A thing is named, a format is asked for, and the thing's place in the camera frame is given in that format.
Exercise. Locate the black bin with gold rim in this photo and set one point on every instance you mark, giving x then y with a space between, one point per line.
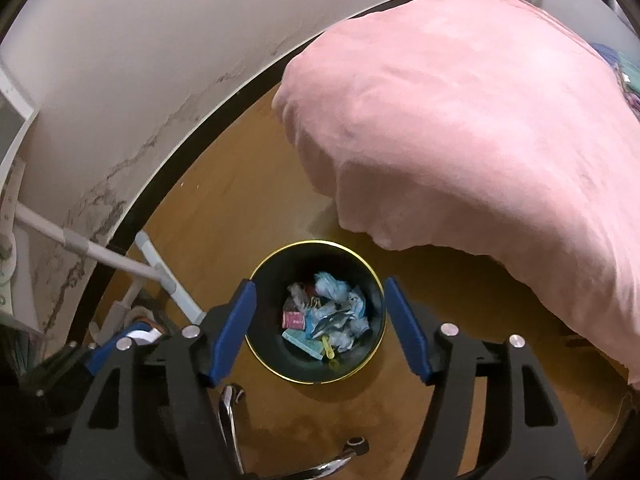
280 270

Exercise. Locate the pink blanket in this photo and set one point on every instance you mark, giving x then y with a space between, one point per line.
475 135

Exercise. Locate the chrome chair base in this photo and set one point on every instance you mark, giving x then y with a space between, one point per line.
230 415

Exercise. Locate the white desk frame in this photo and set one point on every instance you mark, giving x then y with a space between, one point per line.
100 255

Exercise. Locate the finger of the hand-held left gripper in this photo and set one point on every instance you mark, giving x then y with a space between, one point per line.
100 359

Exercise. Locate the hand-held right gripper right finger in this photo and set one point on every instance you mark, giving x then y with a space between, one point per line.
407 330

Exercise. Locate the yellow plastic stick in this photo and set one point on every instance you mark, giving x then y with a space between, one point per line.
328 349

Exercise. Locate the colourful bedding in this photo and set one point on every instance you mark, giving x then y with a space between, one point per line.
622 75

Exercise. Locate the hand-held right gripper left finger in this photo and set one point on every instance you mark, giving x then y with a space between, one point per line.
232 330

